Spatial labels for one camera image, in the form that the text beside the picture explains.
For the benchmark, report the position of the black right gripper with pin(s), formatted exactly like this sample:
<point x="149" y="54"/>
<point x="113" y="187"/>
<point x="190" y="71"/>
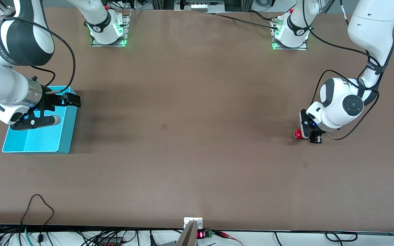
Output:
<point x="50" y="100"/>

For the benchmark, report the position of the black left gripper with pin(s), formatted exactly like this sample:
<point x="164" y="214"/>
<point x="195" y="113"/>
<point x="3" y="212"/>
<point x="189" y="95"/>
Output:
<point x="316" y="139"/>

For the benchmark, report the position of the red beetle toy car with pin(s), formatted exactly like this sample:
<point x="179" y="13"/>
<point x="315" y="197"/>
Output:
<point x="298" y="134"/>

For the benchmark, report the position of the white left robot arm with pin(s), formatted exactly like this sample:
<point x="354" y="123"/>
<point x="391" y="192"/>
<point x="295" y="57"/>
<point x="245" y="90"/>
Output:
<point x="371" y="27"/>

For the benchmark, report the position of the blue plastic box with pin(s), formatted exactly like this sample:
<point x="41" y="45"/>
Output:
<point x="46" y="140"/>

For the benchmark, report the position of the silver lit equipment box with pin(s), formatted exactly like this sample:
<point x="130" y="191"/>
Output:
<point x="200" y="6"/>

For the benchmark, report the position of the red LED display module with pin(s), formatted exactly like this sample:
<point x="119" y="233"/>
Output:
<point x="200" y="234"/>

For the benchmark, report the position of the black orange power strip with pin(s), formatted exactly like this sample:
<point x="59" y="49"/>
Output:
<point x="109" y="242"/>

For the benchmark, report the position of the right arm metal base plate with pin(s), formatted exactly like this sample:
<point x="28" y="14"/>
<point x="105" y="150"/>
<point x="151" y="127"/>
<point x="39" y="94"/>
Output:
<point x="127" y="34"/>

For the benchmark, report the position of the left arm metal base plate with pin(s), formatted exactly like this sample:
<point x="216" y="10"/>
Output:
<point x="303" y="48"/>

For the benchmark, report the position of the aluminium profile corner bracket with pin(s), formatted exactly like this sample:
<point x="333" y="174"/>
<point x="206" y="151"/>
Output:
<point x="3" y="8"/>

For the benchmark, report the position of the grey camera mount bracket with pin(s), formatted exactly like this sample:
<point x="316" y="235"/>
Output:
<point x="188" y="235"/>

